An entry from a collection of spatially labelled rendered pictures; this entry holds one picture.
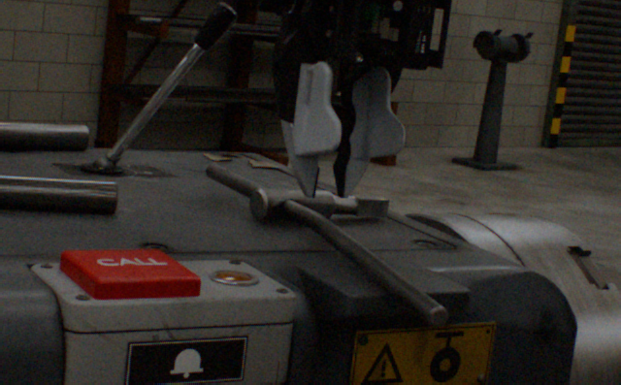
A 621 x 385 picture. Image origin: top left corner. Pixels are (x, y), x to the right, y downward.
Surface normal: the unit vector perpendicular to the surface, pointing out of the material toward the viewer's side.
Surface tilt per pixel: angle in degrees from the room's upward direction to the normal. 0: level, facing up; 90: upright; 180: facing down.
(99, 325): 90
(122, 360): 90
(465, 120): 90
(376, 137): 92
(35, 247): 0
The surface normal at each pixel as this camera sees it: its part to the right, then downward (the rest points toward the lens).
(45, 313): 0.43, -0.57
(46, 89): 0.65, 0.21
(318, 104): -0.85, -0.06
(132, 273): 0.12, -0.98
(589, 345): 0.48, -0.36
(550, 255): 0.32, -0.79
